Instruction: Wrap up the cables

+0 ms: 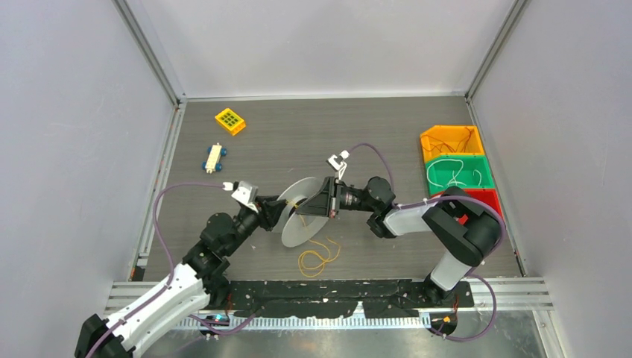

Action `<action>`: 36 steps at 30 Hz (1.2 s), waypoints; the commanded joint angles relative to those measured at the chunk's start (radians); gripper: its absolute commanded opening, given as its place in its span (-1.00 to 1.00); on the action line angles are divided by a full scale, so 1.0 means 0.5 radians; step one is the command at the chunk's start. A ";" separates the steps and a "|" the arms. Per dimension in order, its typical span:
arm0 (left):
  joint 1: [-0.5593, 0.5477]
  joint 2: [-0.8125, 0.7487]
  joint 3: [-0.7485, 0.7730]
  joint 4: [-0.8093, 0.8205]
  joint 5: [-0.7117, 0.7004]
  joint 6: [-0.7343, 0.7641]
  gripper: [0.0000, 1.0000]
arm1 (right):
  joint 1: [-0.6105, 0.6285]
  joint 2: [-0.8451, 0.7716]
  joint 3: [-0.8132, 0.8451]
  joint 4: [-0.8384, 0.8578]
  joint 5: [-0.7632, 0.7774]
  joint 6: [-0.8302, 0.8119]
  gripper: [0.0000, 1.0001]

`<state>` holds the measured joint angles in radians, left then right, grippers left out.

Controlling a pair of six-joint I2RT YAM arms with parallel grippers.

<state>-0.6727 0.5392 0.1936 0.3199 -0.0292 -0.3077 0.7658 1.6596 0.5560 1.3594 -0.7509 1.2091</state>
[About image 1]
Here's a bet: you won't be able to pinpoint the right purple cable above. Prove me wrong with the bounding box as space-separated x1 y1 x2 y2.
345 143 507 343

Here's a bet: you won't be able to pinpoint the orange bin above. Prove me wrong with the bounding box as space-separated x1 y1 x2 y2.
420 125 485 163

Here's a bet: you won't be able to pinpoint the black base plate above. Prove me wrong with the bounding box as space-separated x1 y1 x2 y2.
205 279 474 318

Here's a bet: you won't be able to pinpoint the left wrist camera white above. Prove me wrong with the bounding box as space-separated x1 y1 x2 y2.
222 181 259 213

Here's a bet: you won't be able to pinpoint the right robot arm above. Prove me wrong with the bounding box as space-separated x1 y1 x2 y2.
296 177 506 307

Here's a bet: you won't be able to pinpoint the red bin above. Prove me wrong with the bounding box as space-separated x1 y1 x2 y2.
457 189 503 219

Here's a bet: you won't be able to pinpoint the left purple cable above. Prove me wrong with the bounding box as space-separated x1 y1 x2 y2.
93 181 238 358

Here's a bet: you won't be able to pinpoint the purple cable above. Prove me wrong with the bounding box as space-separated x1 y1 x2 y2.
93 181 238 358
345 143 507 343

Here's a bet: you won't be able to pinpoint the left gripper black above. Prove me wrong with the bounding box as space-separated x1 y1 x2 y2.
224 195 286 255

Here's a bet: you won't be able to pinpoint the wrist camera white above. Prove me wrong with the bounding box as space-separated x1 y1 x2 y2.
326 150 350 180
222 181 259 213

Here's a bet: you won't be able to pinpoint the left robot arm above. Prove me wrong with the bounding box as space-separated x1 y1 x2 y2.
74 196 288 357

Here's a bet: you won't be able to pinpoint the yellow cable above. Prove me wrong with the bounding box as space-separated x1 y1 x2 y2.
288 197 341 279

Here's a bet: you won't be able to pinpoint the red cable in orange bin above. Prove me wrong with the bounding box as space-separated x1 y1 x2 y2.
423 128 478 155

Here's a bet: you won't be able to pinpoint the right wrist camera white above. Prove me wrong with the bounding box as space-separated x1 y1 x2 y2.
326 150 350 180

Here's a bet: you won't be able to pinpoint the white cable in bin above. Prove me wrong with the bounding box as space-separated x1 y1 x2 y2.
426 157 485 189

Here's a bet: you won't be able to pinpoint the aluminium rail front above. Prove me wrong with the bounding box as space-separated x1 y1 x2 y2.
104 277 554 331

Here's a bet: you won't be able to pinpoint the green bin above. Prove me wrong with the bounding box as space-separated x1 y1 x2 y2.
426 155 496 195

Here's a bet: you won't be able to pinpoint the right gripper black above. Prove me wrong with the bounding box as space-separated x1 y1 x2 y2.
297 177 378 218

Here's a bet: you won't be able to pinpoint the white toy car blue wheels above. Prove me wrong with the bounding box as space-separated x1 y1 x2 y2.
201 143 227 174

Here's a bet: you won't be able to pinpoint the translucent white spool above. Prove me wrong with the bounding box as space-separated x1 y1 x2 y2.
272 177 329 248

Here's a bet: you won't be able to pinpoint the yellow block green studs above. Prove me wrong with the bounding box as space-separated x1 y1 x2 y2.
215 108 246 136

